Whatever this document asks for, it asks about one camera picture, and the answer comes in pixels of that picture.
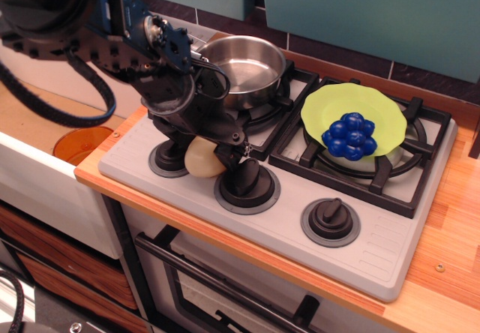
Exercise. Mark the orange sink drain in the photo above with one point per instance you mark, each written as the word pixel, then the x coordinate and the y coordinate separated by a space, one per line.
pixel 78 144

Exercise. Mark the light green plate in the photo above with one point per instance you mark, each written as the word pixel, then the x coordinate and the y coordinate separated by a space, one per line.
pixel 329 103

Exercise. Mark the black left stove knob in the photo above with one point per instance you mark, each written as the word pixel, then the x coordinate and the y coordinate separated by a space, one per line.
pixel 168 160

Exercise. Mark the toy oven door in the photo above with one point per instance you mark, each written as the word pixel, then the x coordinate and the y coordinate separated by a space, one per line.
pixel 206 289

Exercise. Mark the blue toy blueberry cluster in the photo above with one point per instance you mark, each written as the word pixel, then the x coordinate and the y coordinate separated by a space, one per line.
pixel 350 137

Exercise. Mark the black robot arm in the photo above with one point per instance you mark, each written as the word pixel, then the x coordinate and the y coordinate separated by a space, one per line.
pixel 122 39

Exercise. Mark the black stove knob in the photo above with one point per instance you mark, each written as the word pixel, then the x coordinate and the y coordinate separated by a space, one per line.
pixel 168 160
pixel 249 190
pixel 330 223

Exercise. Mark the wooden drawer front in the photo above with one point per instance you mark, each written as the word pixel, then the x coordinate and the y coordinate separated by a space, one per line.
pixel 71 270

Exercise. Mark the black right stove knob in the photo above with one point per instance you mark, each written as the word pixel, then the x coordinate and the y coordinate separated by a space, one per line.
pixel 330 223

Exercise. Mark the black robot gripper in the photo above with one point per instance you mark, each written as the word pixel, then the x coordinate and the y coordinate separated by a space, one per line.
pixel 184 106

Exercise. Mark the black middle stove knob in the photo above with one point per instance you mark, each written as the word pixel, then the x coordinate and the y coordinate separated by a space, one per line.
pixel 249 190

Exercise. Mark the stainless steel pot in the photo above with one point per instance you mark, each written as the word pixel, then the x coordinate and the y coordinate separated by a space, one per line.
pixel 253 66

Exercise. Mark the black right burner grate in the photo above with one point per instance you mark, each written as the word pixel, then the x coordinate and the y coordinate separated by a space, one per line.
pixel 396 181

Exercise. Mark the grey toy stove top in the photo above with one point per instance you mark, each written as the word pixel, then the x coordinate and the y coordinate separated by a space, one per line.
pixel 376 263

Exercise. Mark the black oven door handle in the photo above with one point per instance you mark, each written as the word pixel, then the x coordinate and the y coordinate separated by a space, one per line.
pixel 159 247

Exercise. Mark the black burner grate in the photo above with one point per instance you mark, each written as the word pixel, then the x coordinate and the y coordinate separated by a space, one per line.
pixel 281 104
pixel 396 181

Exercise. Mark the beige toy potato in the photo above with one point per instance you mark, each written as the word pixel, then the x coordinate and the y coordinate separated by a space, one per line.
pixel 200 159

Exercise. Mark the black left burner grate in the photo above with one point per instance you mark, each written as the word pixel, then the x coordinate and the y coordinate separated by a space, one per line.
pixel 281 104

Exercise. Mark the white toy sink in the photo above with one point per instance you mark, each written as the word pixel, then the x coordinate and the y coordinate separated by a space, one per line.
pixel 32 179

